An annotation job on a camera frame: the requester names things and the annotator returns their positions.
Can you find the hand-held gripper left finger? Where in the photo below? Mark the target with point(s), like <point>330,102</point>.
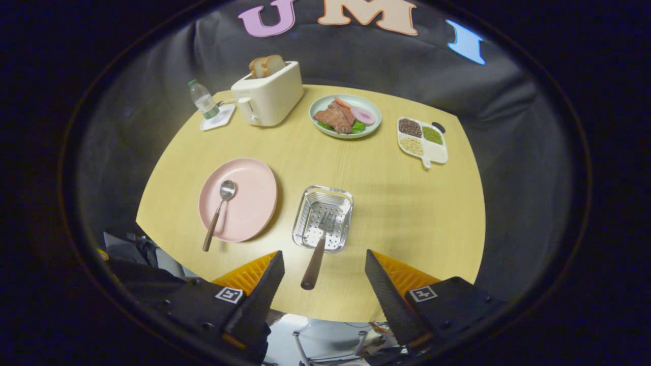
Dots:
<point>264,290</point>

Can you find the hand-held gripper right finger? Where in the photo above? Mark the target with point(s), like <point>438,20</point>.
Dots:
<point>389,300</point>

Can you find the pink plate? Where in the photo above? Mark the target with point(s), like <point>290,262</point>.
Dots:
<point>252,203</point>

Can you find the metal drainer basket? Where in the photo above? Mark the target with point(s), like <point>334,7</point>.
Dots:
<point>314,203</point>

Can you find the white divided dish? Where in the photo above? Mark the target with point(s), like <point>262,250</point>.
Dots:
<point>437,152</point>

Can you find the pale yellow beans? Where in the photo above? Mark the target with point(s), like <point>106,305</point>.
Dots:
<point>411,146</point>

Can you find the green beans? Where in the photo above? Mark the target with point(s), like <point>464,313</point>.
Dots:
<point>432,135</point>

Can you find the dark brown beans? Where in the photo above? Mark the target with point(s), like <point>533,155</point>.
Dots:
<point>410,127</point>

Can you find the white coaster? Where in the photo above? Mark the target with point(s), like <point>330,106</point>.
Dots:
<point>225,120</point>

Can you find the green lettuce leaf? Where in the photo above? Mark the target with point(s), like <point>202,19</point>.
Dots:
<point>358,128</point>

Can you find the small black object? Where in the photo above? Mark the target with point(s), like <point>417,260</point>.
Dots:
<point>439,127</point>

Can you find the brown meat slices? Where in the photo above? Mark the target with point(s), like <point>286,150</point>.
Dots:
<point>333,118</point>

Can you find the pink ham slice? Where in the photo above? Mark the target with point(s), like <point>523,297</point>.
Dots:
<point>363,115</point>

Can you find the pale green food plate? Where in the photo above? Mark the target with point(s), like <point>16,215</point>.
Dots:
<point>318,108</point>

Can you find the white toaster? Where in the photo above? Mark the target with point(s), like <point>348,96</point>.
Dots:
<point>272,96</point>

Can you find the clear plastic water bottle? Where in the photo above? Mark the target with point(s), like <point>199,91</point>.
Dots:
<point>203,100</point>

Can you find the orange carrot slice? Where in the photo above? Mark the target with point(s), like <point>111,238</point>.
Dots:
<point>343,102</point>

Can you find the black backdrop cloth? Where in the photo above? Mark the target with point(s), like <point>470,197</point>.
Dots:
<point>508,127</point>

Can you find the toast bread slice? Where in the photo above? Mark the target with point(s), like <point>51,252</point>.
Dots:
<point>273,64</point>
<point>255,67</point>

